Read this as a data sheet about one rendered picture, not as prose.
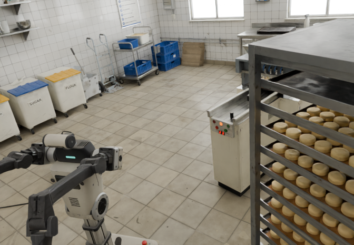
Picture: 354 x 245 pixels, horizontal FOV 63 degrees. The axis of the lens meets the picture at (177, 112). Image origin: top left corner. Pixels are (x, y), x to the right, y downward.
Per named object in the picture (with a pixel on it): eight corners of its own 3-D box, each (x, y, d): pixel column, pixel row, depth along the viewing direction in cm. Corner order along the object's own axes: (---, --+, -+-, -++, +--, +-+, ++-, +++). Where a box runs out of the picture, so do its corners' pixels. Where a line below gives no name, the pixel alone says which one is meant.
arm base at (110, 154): (100, 147, 155) (99, 169, 154) (91, 147, 147) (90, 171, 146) (115, 147, 152) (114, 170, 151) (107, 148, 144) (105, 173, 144)
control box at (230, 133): (214, 129, 273) (213, 116, 267) (234, 136, 257) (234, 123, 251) (211, 130, 271) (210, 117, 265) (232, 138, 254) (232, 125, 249)
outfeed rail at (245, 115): (328, 62, 365) (328, 57, 362) (331, 62, 363) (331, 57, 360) (232, 125, 248) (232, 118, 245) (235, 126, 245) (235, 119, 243)
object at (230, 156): (251, 155, 347) (251, 86, 309) (277, 165, 323) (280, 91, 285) (214, 185, 306) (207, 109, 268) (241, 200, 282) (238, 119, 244)
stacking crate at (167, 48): (166, 48, 747) (165, 40, 738) (178, 48, 725) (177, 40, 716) (151, 54, 704) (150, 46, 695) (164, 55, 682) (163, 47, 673)
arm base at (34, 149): (43, 165, 165) (45, 144, 166) (33, 166, 157) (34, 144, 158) (31, 164, 168) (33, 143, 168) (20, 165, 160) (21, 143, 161)
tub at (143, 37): (135, 41, 674) (134, 32, 665) (151, 41, 653) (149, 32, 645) (126, 45, 646) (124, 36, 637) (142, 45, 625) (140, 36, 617)
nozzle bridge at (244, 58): (252, 79, 343) (252, 50, 329) (313, 89, 293) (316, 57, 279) (235, 87, 324) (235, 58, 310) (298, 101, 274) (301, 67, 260)
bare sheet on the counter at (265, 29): (256, 31, 547) (256, 30, 547) (264, 27, 575) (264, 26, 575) (289, 31, 513) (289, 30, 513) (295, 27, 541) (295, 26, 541)
